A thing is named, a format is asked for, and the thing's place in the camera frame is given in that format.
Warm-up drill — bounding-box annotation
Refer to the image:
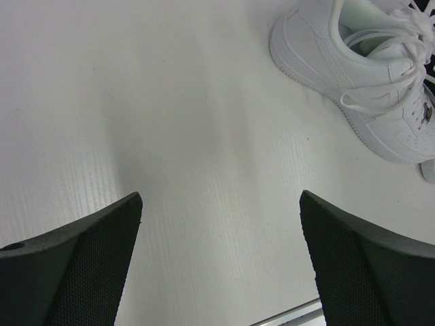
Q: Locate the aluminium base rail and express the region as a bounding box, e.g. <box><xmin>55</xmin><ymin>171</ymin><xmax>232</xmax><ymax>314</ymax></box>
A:
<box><xmin>254</xmin><ymin>298</ymin><xmax>326</xmax><ymax>326</ymax></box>

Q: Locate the white sneaker near cabinet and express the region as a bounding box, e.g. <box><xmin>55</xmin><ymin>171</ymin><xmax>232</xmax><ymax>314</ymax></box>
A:
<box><xmin>269</xmin><ymin>1</ymin><xmax>434</xmax><ymax>164</ymax></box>

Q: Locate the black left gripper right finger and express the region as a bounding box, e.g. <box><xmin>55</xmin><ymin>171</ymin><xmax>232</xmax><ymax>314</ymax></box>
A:
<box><xmin>300</xmin><ymin>190</ymin><xmax>434</xmax><ymax>325</ymax></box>

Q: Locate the white sneaker front right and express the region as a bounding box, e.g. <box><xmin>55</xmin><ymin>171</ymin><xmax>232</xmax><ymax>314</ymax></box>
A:
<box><xmin>419</xmin><ymin>160</ymin><xmax>435</xmax><ymax>185</ymax></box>

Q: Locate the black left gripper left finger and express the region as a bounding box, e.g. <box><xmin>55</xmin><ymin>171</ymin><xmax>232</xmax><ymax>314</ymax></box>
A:
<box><xmin>1</xmin><ymin>192</ymin><xmax>143</xmax><ymax>325</ymax></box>

